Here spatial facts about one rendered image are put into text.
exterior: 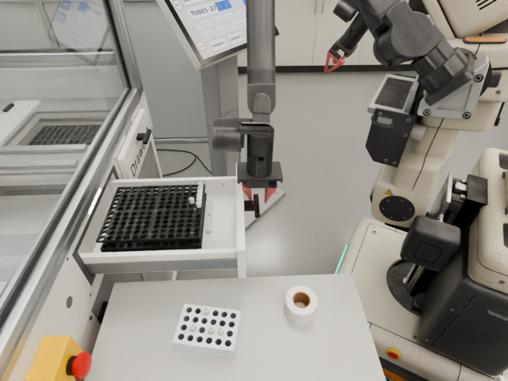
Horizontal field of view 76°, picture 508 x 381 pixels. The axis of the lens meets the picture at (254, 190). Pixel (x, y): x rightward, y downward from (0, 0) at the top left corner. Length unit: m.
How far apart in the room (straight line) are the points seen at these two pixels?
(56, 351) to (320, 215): 1.65
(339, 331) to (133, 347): 0.43
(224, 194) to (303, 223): 1.13
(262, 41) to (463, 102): 0.41
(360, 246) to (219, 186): 0.87
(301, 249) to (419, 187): 0.95
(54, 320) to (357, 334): 0.58
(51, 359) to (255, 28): 0.67
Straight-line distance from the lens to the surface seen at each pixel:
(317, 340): 0.76
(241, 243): 0.66
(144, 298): 0.83
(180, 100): 2.50
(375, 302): 1.41
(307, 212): 2.04
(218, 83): 1.63
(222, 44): 1.48
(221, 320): 0.72
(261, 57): 0.68
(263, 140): 0.66
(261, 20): 0.69
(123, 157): 0.95
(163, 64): 2.41
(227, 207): 0.86
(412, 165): 1.01
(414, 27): 0.71
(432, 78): 0.74
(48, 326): 0.69
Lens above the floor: 1.44
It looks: 42 degrees down
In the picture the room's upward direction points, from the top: straight up
